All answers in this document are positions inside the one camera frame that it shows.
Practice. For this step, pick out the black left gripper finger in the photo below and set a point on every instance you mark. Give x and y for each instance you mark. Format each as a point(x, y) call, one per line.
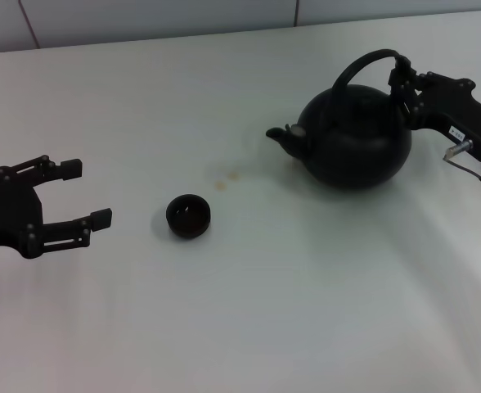
point(70, 169)
point(101, 220)

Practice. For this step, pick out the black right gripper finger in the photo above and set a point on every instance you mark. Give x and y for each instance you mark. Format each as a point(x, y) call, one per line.
point(411, 100)
point(402, 73)

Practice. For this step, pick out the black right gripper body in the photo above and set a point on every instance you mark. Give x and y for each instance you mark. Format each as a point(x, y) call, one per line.
point(453, 106)

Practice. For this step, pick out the small black teacup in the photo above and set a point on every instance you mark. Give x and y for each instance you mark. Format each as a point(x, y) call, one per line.
point(187, 230)

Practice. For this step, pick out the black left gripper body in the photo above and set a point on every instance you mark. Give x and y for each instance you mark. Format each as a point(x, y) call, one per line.
point(11, 217)

